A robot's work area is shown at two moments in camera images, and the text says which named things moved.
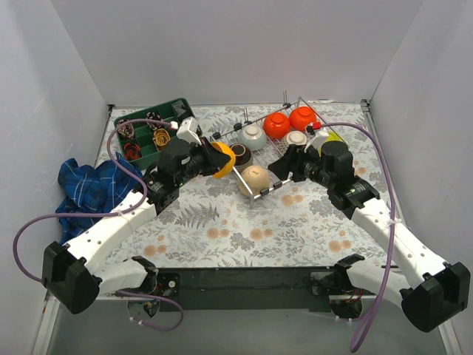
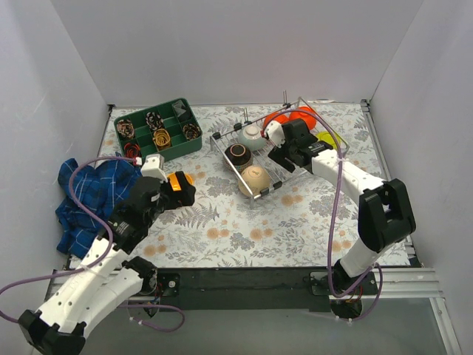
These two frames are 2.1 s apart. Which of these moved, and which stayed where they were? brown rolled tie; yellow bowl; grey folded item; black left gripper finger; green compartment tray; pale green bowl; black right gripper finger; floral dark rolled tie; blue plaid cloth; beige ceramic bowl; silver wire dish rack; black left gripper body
Moved: yellow bowl; black left gripper finger; black right gripper finger; black left gripper body
Stayed: brown rolled tie; blue plaid cloth; grey folded item; floral dark rolled tie; pale green bowl; green compartment tray; beige ceramic bowl; silver wire dish rack
